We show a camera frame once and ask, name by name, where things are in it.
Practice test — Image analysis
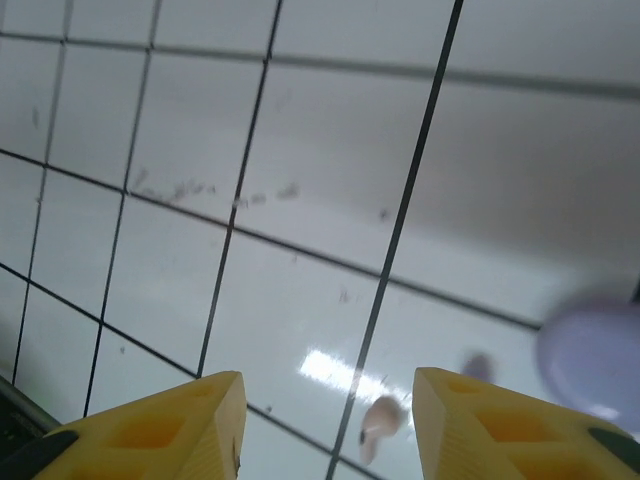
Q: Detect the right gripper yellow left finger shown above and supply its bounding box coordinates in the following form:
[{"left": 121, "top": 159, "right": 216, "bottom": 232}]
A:
[{"left": 0, "top": 370, "right": 248, "bottom": 480}]

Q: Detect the purple round earbud case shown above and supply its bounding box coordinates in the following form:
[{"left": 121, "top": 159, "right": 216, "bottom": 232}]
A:
[{"left": 535, "top": 297, "right": 640, "bottom": 426}]

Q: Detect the purple wireless earbud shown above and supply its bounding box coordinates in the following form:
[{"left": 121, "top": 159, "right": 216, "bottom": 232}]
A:
[{"left": 459, "top": 352, "right": 499, "bottom": 381}]

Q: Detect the pale pink wireless earbud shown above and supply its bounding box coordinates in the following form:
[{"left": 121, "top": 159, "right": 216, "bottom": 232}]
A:
[{"left": 358, "top": 394, "right": 407, "bottom": 466}]

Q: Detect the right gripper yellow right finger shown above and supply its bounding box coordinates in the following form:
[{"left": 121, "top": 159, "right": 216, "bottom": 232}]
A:
[{"left": 413, "top": 367, "right": 640, "bottom": 480}]

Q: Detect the aluminium frame rail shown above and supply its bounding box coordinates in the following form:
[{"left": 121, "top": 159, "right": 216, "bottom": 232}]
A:
[{"left": 0, "top": 372, "right": 64, "bottom": 451}]

